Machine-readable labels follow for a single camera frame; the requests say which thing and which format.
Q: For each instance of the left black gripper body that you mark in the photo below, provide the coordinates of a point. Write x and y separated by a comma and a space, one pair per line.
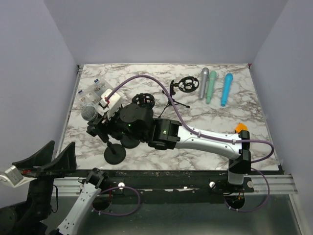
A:
40, 192

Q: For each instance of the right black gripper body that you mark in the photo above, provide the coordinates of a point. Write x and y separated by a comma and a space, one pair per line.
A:
114, 126

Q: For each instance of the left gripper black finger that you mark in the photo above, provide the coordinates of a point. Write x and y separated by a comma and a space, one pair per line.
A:
65, 161
40, 158

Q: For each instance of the black round-base clip stand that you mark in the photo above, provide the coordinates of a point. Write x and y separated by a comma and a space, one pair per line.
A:
129, 143

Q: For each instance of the black round-base mic stand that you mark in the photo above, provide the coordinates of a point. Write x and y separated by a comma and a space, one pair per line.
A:
114, 153

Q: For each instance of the black microphone silver grille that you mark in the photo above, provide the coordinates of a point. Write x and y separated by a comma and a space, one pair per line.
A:
89, 113

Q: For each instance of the black round-base shock mount stand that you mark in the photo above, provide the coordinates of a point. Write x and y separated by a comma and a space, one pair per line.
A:
144, 100

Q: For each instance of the grey microphone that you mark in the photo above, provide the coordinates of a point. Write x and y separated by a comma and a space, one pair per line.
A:
203, 81

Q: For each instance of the teal microphone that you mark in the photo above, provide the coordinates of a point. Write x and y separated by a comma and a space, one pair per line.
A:
210, 89

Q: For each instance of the blue microphone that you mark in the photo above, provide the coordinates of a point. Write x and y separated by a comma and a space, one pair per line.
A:
227, 84

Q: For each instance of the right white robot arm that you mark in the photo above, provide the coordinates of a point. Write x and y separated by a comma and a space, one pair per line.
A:
138, 123

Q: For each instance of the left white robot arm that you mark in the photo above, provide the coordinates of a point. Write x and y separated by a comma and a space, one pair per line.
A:
39, 171

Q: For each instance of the clear plastic screw box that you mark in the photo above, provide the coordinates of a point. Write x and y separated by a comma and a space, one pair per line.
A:
91, 95

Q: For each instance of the orange tape measure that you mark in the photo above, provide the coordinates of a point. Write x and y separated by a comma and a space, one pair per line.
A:
240, 127

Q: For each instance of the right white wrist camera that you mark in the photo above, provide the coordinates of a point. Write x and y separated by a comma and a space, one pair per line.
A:
110, 105

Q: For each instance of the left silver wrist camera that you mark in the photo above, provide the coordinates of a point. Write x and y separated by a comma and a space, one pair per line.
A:
13, 178

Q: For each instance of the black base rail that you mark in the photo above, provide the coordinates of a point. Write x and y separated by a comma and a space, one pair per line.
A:
160, 187

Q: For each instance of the black tripod shock mount stand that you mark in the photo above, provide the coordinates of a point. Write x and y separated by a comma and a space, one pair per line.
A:
186, 85

